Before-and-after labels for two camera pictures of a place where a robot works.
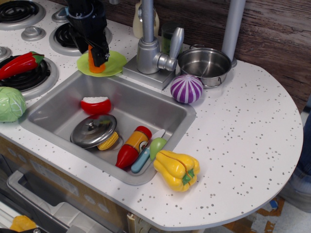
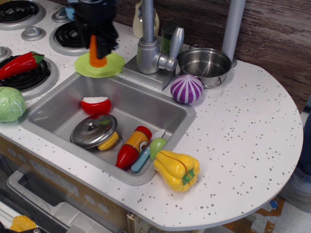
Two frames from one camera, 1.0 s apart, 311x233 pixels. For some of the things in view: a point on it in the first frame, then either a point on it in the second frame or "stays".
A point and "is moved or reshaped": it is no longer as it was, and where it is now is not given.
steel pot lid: [92, 130] stays
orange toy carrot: [93, 68] is moved or reshaped
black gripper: [87, 20] to [96, 17]
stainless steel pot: [210, 65] stays
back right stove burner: [60, 39] stays
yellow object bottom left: [21, 223] stays
